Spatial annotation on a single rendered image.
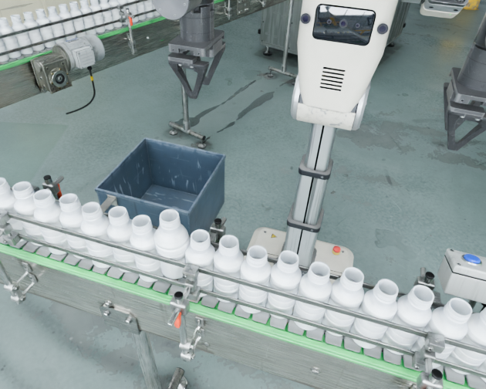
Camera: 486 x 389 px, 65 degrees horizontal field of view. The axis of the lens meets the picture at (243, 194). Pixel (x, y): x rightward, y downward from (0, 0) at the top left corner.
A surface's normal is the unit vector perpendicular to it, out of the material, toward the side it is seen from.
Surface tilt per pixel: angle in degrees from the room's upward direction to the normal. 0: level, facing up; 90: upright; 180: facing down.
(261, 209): 0
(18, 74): 90
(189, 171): 90
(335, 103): 90
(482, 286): 70
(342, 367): 90
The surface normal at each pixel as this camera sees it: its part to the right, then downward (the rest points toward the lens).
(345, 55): -0.30, 0.61
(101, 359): 0.04, -0.76
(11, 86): 0.81, 0.40
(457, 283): -0.27, 0.32
